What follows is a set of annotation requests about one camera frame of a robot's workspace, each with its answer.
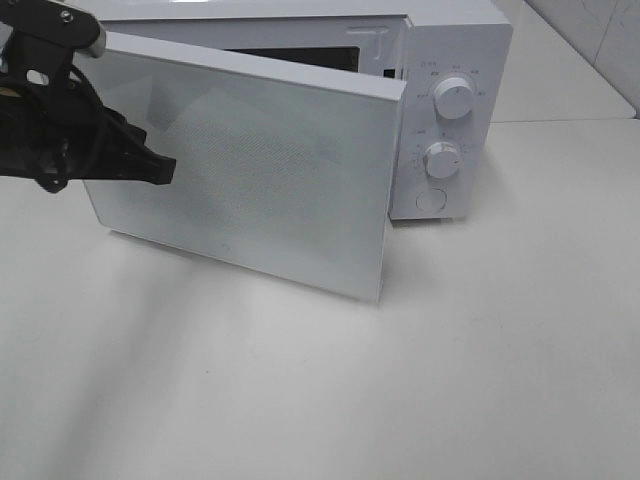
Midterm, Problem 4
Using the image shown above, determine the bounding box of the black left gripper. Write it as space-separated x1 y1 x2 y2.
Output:
1 0 176 186

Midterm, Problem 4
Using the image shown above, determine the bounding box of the white microwave door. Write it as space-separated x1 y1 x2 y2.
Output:
77 32 406 302

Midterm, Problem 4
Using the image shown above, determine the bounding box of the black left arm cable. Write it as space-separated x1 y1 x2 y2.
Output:
0 67 131 194

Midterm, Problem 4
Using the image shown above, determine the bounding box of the upper white microwave knob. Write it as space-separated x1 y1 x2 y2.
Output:
433 74 475 120

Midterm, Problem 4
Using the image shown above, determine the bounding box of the white microwave oven body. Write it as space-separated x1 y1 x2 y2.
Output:
90 1 513 221

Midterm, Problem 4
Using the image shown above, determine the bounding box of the white microwave knob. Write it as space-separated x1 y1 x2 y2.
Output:
423 141 462 179
433 74 475 120

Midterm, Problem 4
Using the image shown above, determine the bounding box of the lower white microwave knob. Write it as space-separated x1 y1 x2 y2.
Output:
423 141 462 179

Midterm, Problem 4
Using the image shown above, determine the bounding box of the round white door release button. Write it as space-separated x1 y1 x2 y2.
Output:
416 188 447 215

